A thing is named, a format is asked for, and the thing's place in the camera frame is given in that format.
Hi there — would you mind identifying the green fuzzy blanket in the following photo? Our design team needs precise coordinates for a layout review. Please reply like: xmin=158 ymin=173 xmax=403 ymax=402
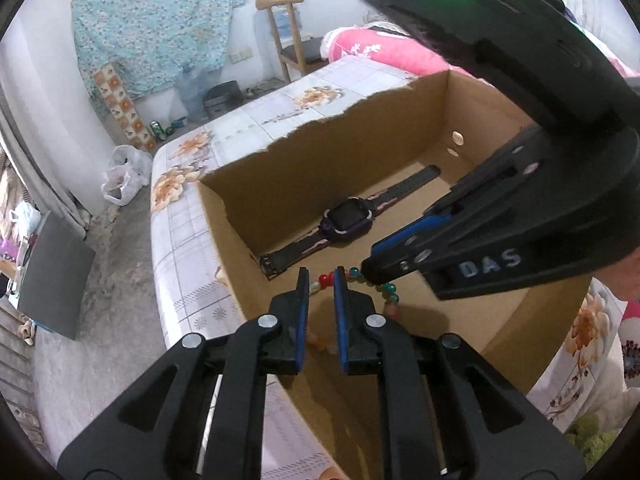
xmin=565 ymin=410 xmax=631 ymax=471

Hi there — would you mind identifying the pink floral blanket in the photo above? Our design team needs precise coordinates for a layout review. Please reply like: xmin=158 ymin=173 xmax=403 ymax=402
xmin=320 ymin=20 xmax=640 ymax=86

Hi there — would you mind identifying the orange patterned tile panel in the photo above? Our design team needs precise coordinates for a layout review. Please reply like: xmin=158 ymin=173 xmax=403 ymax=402
xmin=92 ymin=62 xmax=156 ymax=148

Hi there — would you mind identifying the blue printed bag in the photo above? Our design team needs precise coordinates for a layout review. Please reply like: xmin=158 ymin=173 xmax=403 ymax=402
xmin=274 ymin=7 xmax=293 ymax=41

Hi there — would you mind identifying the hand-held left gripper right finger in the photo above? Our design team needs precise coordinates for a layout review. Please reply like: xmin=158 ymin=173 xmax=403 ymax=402
xmin=332 ymin=266 xmax=586 ymax=480

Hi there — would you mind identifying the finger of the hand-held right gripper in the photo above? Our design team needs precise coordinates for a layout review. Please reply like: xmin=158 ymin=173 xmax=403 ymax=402
xmin=361 ymin=230 xmax=596 ymax=302
xmin=371 ymin=127 xmax=551 ymax=263

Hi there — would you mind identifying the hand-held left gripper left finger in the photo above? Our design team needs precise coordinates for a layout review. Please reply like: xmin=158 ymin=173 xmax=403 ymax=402
xmin=57 ymin=266 xmax=311 ymax=480

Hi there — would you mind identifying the black pot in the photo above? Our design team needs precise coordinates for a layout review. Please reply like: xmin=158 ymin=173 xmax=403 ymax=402
xmin=202 ymin=80 xmax=246 ymax=120

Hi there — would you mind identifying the dark grey board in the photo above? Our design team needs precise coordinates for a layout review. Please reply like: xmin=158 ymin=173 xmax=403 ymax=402
xmin=17 ymin=210 xmax=97 ymax=341

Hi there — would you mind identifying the white plastic bag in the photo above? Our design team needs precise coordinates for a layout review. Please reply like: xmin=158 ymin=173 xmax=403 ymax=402
xmin=10 ymin=202 xmax=42 ymax=241
xmin=101 ymin=144 xmax=153 ymax=207

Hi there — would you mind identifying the black smartwatch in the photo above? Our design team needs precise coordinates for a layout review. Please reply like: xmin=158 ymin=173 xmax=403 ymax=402
xmin=259 ymin=165 xmax=442 ymax=282

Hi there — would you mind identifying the teal floral cloth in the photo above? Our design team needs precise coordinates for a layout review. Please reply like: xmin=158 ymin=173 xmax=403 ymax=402
xmin=70 ymin=0 xmax=247 ymax=103

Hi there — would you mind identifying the brown cardboard box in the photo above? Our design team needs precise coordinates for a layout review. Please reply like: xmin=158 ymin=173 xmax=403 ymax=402
xmin=197 ymin=69 xmax=593 ymax=480

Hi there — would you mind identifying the wooden chair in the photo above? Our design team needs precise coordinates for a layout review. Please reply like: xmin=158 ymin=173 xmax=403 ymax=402
xmin=255 ymin=0 xmax=331 ymax=83

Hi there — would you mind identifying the floral tablecloth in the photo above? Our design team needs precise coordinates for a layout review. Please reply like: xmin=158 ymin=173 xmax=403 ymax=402
xmin=149 ymin=55 xmax=640 ymax=480

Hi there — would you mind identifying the colourful beaded bracelet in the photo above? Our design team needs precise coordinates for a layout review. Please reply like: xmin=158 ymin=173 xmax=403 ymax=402
xmin=306 ymin=266 xmax=402 ymax=353

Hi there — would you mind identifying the clear water jug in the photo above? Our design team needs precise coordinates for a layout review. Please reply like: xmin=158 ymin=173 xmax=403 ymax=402
xmin=175 ymin=62 xmax=208 ymax=121

